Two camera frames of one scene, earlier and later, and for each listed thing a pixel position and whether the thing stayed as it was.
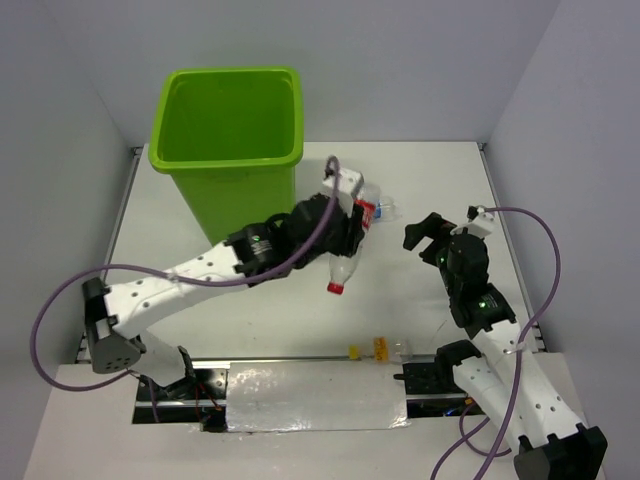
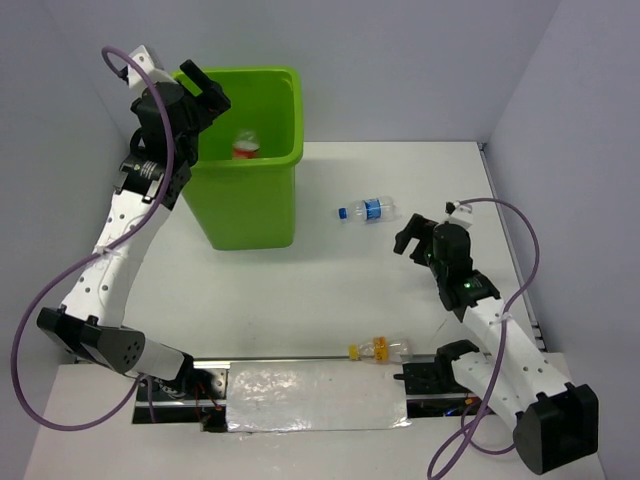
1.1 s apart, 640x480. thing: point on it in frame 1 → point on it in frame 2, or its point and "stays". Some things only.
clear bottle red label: [343, 267] → [246, 144]
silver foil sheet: [267, 397] stays
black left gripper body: [342, 240] → [199, 118]
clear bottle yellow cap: [385, 349] stays
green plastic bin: [232, 138] stays
